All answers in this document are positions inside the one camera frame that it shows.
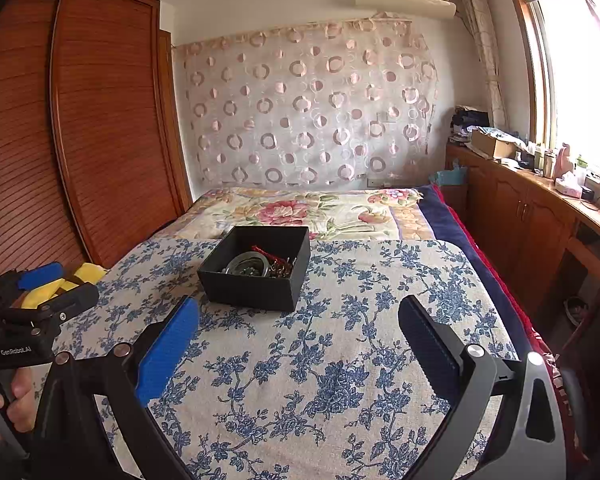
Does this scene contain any person's left hand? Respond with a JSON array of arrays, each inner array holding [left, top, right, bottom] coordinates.
[[0, 366, 37, 440]]

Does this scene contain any patterned window curtain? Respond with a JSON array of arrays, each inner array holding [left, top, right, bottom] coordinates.
[[454, 0, 509, 132]]

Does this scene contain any yellow cloth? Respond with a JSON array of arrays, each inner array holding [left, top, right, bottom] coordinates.
[[21, 262, 109, 310]]

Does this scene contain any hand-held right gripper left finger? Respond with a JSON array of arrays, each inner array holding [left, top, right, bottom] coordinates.
[[27, 295, 201, 480]]

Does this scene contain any pink bottle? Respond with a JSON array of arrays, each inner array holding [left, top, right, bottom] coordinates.
[[555, 142, 577, 182]]

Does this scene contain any black square box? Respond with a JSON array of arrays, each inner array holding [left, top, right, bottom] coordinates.
[[196, 225, 311, 312]]

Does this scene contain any dark blue red blanket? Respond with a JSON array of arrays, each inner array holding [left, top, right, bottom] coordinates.
[[419, 184, 577, 423]]

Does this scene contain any pink flower blanket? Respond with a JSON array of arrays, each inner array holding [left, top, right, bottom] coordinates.
[[172, 186, 427, 242]]

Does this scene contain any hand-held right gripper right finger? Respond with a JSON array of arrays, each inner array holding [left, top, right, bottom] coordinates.
[[397, 294, 567, 480]]

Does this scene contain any blue floral cloth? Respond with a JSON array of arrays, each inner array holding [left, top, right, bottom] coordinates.
[[52, 237, 532, 480]]

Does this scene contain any pile of dark clothes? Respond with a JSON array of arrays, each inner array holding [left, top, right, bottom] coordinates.
[[449, 104, 492, 142]]

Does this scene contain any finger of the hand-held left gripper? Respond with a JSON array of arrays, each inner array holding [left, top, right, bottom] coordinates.
[[34, 283, 101, 319], [16, 262, 64, 292]]

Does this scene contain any cardboard box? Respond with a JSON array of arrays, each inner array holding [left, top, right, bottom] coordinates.
[[469, 127, 524, 162]]

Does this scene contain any wooden side cabinet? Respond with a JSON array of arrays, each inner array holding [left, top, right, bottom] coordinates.
[[444, 142, 600, 343]]

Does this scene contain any wooden framed window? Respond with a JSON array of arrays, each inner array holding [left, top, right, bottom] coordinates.
[[501, 0, 600, 177]]

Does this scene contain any pink tissue box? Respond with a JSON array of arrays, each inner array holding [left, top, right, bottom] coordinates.
[[553, 172, 584, 198]]

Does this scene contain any brown wooden wardrobe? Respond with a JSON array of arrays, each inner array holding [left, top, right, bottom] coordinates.
[[0, 0, 194, 303]]

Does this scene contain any light blue bag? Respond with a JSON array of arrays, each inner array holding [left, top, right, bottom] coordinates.
[[428, 160, 469, 188]]

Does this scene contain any grey green bangle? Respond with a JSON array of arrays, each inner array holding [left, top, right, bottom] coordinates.
[[223, 252, 272, 277]]

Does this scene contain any wooden chair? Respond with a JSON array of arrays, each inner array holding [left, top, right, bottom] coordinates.
[[561, 232, 600, 306]]

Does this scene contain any pink circle patterned curtain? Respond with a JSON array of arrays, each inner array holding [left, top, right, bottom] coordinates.
[[174, 16, 439, 189]]

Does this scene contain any grey shoe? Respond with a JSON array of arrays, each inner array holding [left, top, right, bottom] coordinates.
[[564, 295, 589, 327]]

